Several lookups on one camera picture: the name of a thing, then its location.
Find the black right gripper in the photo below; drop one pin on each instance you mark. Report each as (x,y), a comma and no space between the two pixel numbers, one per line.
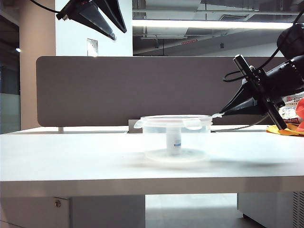
(273,83)

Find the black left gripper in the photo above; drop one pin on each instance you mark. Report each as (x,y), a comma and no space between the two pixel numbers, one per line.
(71,8)

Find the round clear plastic box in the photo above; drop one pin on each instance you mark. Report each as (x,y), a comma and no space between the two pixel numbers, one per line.
(199,140)

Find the clear plastic snap lid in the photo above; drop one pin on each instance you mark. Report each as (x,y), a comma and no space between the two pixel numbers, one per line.
(171,118)

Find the small white medicine bottle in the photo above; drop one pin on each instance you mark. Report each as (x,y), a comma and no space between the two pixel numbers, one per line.
(173,142)

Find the small round lamp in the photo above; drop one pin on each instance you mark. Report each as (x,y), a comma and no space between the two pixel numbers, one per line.
(18,50)

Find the round metal cabinet lock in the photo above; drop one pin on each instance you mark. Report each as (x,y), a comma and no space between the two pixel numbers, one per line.
(57,203)

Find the printed plastic snack bag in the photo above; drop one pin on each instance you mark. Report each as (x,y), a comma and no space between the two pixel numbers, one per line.
(288,111)

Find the red cloth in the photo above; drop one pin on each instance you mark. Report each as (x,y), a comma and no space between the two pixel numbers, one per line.
(301,111)

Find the yellow orange cloth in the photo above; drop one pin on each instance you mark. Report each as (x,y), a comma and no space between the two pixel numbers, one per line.
(294,132)

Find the grey fabric desk divider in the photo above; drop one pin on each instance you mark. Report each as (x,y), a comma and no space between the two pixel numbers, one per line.
(118,90)

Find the long white ceiling light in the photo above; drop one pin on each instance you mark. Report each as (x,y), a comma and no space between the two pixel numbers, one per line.
(213,25)

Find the white vented cabinet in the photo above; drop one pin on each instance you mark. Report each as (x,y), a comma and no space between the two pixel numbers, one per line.
(266,206)

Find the white drawer cabinet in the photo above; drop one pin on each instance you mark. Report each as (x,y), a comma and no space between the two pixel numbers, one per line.
(107,211)

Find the metal wall plate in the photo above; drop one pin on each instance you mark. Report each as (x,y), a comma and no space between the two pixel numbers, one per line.
(92,47)

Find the white divider bracket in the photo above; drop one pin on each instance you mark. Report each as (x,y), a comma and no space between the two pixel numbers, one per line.
(61,129)

